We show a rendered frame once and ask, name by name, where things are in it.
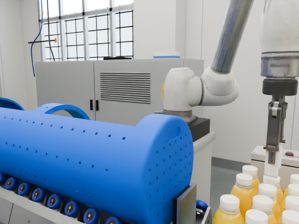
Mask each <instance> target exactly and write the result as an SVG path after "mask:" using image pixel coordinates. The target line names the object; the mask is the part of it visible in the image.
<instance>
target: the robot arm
mask: <svg viewBox="0 0 299 224"><path fill-rule="evenodd" d="M253 3H254V0H229V2H228V6H227V9H226V13H225V17H224V21H223V24H222V28H221V31H220V35H219V39H218V43H217V46H216V50H215V53H214V57H213V61H212V65H211V66H209V67H207V68H206V69H205V71H204V73H203V74H202V76H201V77H197V76H194V72H193V71H192V70H191V69H189V68H172V69H171V70H170V71H169V73H168V74H167V76H166V79H165V82H164V88H163V111H158V112H155V114H163V115H172V116H178V117H181V118H182V119H183V120H184V121H185V122H186V123H187V124H190V123H191V122H192V121H194V120H196V119H198V116H194V115H193V114H192V108H193V107H194V106H222V105H226V104H229V103H231V102H233V101H235V100H236V98H237V97H238V95H239V84H238V82H237V80H236V79H235V78H234V73H233V71H232V70H231V69H232V66H233V63H234V60H235V57H236V54H237V51H238V48H239V45H240V42H241V39H242V36H243V33H244V30H245V27H246V24H247V21H248V18H249V15H250V12H251V9H252V6H253ZM259 39H260V44H261V49H262V55H261V74H260V75H261V76H265V77H266V79H264V80H263V88H262V93H263V94H265V95H272V100H271V101H270V103H268V126H267V141H266V146H265V147H263V149H266V156H265V168H264V176H269V177H274V178H278V172H279V170H280V169H281V161H282V150H283V143H285V142H286V140H283V137H284V135H283V131H284V120H285V118H286V111H287V107H288V103H286V101H285V96H295V95H296V94H297V91H298V81H297V80H296V79H295V78H296V77H299V0H264V4H263V9H262V14H261V20H260V30H259Z"/></svg>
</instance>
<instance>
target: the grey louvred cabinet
mask: <svg viewBox="0 0 299 224"><path fill-rule="evenodd" d="M172 68H189V69H191V70H192V71H193V72H194V76H197V77H201V76H202V74H203V73H204V60H200V59H189V58H166V59H130V60H78V61H43V62H36V63H35V75H36V93H37V106H38V107H39V106H42V105H44V104H50V103H57V104H69V105H73V106H76V107H78V108H80V109H81V110H83V111H84V112H85V113H86V114H87V116H88V117H89V119H90V120H95V121H101V122H108V123H114V124H123V125H130V126H136V125H137V124H138V123H139V122H140V121H141V120H142V119H143V118H144V117H146V116H148V115H150V114H154V113H155V112H158V111H163V88H164V82H165V79H166V76H167V74H168V73H169V71H170V70H171V69H172ZM192 114H193V115H194V116H198V117H200V118H202V106H194V107H193V108H192ZM51 115H58V116H66V117H72V116H71V115H70V114H69V113H68V112H67V111H65V110H59V111H56V112H54V113H52V114H51Z"/></svg>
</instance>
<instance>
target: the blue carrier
mask: <svg viewBox="0 0 299 224"><path fill-rule="evenodd" d="M59 110H65V111H67V112H68V113H69V114H70V115H71V116H72V117H66V116H58V115H51V114H52V113H54V112H56V111H59ZM193 161H194V147H193V139H192V135H191V132H190V128H189V126H188V125H187V123H186V122H185V121H184V120H183V119H182V118H181V117H178V116H172V115H163V114H150V115H148V116H146V117H144V118H143V119H142V120H141V121H140V122H139V123H138V124H137V125H136V126H130V125H123V124H114V123H108V122H101V121H95V120H90V119H89V117H88V116H87V114H86V113H85V112H84V111H83V110H81V109H80V108H78V107H76V106H73V105H69V104H57V103H50V104H44V105H42V106H39V107H37V108H36V109H34V110H32V111H31V112H29V111H25V110H24V109H23V108H22V107H21V106H20V105H19V104H18V103H17V102H15V101H13V100H10V99H7V98H1V97H0V172H2V173H4V174H7V175H10V176H13V177H15V178H17V179H20V180H23V181H26V182H28V183H31V184H33V185H36V186H38V187H41V188H44V189H47V190H49V191H52V192H54V193H57V194H60V195H62V196H65V197H68V198H70V199H72V200H75V201H78V202H81V203H83V204H86V205H88V206H91V207H94V208H96V209H99V210H102V211H104V212H107V213H109V214H112V215H115V216H118V217H120V218H122V219H125V220H128V221H131V222H133V223H136V224H170V223H171V222H172V221H173V198H174V197H175V196H176V195H177V194H179V193H180V192H181V191H182V190H183V189H184V188H185V187H186V186H187V185H190V180H191V176H192V170H193Z"/></svg>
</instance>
